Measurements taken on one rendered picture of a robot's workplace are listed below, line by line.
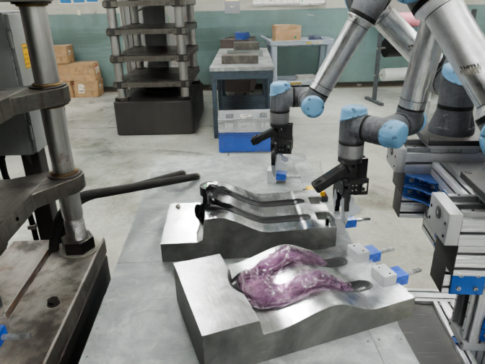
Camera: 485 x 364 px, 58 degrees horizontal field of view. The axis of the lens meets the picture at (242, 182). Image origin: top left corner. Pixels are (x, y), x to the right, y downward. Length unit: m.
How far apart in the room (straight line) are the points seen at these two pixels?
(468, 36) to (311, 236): 0.63
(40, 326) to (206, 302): 0.44
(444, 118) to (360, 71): 6.35
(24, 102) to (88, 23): 6.92
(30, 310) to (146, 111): 4.20
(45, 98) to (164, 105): 4.03
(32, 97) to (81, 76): 6.64
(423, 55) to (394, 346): 0.73
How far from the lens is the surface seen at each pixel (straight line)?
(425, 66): 1.29
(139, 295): 1.17
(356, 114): 1.27
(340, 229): 1.41
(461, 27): 1.10
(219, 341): 0.89
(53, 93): 1.23
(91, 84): 7.79
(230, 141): 4.51
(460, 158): 1.70
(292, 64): 7.75
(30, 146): 1.44
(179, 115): 5.21
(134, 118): 5.32
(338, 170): 1.34
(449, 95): 1.64
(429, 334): 2.03
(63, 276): 1.34
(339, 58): 1.51
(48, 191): 1.27
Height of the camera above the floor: 1.49
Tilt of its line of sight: 23 degrees down
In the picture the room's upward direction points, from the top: 1 degrees counter-clockwise
